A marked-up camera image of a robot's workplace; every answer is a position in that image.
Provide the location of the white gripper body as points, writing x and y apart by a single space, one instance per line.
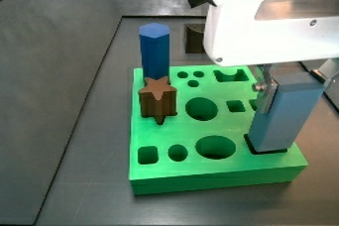
268 31

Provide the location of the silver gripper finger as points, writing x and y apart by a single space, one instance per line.
264 87
327 72

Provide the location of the light blue rectangular block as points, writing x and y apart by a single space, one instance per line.
275 128

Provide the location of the dark brown curved fixture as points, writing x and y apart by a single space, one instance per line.
193 38

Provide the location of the green shape sorting board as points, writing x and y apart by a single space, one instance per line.
197 150

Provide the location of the brown star shaped block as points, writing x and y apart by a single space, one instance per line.
157 99

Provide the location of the dark blue hexagonal prism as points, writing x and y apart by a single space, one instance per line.
153 36

